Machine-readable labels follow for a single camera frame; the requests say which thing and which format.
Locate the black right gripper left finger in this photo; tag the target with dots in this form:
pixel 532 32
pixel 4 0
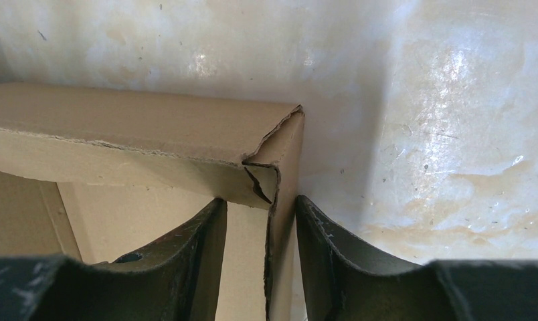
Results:
pixel 175 277

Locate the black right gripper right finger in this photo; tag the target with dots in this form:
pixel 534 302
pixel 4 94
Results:
pixel 346 278

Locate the large cardboard box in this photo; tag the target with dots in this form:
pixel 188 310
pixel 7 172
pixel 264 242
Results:
pixel 94 174

